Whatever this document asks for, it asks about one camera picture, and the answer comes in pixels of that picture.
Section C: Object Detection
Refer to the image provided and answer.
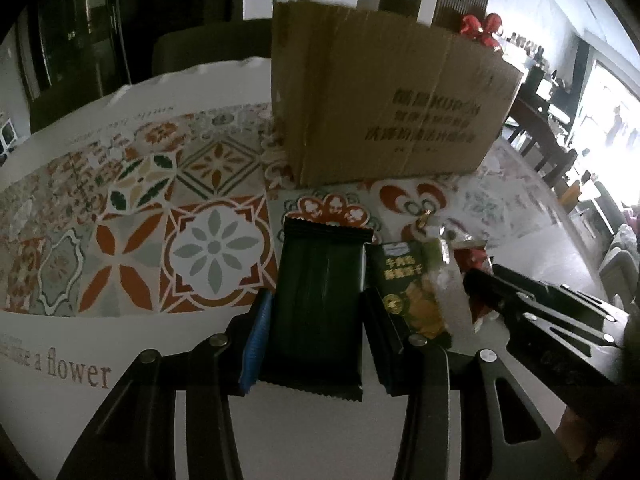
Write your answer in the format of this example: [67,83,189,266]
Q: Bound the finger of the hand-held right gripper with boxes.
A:
[462,267,628,348]
[492,262,615,317]

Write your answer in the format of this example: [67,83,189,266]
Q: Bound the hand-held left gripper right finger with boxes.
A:
[362,286,588,480]

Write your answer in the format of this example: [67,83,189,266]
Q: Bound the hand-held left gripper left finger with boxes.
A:
[62,289,276,480]

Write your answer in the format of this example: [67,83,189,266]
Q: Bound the small red snack packet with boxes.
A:
[452,245,493,323]

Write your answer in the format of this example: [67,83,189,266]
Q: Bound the dark green biscuit packet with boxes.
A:
[365,240,456,351]
[260,216,377,403]

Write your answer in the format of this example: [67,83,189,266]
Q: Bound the brown cardboard box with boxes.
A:
[270,0,525,188]

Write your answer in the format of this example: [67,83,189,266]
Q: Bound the clear wrapped snack packet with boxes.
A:
[432,225,476,333]

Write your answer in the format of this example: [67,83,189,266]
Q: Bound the brown wooden chair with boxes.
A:
[505,95,578,191]

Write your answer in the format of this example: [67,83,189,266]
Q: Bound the floral patterned table mat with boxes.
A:
[0,55,618,480]

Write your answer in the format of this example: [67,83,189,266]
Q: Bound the red balloons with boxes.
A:
[460,12,503,53]

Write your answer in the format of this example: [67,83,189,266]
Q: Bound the dark upholstered chair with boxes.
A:
[27,85,131,133]
[151,19,273,78]

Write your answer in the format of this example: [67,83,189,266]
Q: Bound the dark glass sliding door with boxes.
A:
[15,0,236,96]

